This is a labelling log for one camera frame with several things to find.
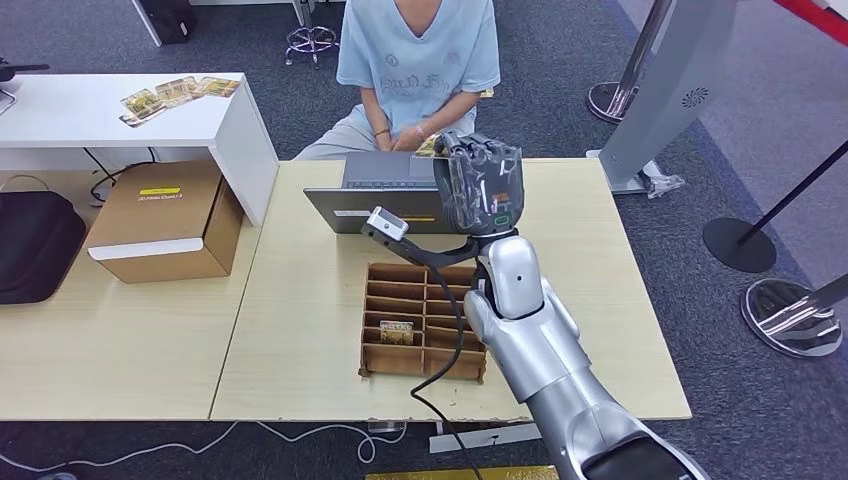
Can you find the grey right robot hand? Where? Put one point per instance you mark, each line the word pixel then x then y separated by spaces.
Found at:
pixel 484 185

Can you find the autumn forest hotel card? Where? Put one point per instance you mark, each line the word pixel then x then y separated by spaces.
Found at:
pixel 396 333
pixel 218 86

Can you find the person's left forearm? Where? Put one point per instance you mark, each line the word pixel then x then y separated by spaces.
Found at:
pixel 450 112

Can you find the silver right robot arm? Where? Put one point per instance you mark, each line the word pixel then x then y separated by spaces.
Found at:
pixel 530 331

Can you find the wooden card organizer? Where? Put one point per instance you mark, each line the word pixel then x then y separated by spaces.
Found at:
pixel 397 291

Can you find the person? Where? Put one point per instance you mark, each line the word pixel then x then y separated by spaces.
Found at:
pixel 417 60

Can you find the autumn print card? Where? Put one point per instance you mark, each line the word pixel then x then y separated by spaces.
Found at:
pixel 142 104
pixel 177 91

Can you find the grey laptop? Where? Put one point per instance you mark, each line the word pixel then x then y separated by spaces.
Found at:
pixel 344 205

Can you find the clear plastic wrap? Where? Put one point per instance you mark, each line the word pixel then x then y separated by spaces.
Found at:
pixel 662 180

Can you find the silver kiosk stand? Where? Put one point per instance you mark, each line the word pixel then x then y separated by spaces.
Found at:
pixel 669 86

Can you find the chrome stool base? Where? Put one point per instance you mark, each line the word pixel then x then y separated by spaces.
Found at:
pixel 311 38

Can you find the small grey box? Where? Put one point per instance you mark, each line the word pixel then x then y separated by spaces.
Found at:
pixel 386 427

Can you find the yellow floor tape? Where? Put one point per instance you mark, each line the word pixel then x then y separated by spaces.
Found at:
pixel 411 474

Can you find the cardboard box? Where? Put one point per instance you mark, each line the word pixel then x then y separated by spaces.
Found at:
pixel 156 215

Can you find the black computer tower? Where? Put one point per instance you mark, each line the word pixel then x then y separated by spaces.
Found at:
pixel 169 20

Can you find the red barrier belt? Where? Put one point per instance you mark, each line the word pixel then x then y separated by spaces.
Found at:
pixel 818 18

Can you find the white desk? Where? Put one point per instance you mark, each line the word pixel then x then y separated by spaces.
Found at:
pixel 79 112

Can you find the black carrying case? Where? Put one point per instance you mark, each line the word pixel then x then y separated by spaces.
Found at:
pixel 36 248

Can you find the black device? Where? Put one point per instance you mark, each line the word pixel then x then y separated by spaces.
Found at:
pixel 20 67

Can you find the black camera bracket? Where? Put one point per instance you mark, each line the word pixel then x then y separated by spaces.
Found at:
pixel 424 255

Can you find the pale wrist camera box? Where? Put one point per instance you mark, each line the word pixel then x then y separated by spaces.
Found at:
pixel 387 224

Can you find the chrome stanchion post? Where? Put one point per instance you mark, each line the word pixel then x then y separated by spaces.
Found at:
pixel 788 324
pixel 613 100

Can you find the black stanchion post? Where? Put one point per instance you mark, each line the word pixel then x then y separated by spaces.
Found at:
pixel 738 245

